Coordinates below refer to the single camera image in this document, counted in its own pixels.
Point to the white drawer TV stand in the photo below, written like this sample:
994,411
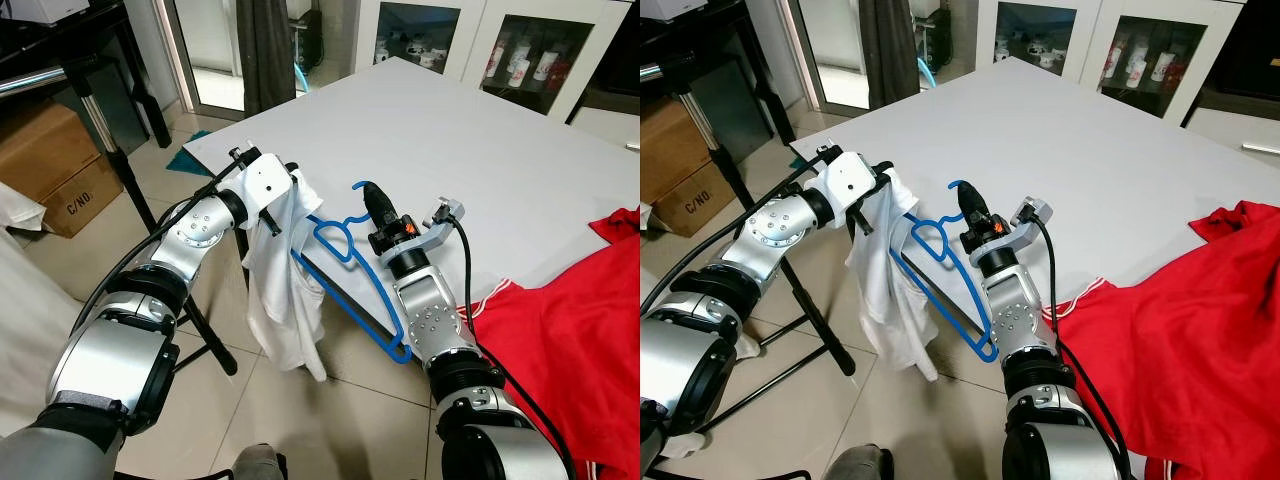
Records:
1240,130
610,125

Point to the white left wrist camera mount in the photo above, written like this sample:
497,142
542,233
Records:
265,185
855,185

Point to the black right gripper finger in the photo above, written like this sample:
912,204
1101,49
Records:
374,212
983,210
391,212
967,210

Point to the white T-shirt black print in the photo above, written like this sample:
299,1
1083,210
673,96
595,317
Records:
890,300
285,290

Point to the blue clothes hanger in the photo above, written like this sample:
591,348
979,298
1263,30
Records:
990,350
404,352

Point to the red garment white trim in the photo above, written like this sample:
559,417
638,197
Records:
570,360
1190,370

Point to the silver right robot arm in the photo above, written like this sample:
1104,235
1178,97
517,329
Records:
1015,320
435,320

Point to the grey table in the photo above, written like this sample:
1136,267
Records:
480,150
1080,150

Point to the brown cardboard box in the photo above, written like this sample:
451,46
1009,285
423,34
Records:
680,170
50,170

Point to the dark curtain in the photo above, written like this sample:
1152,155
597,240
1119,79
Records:
893,50
265,50

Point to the teal rug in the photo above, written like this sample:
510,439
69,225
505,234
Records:
180,160

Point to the white glass door cabinet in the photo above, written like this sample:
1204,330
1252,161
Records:
475,40
1090,40

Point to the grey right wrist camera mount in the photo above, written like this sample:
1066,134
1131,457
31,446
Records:
447,211
1035,211

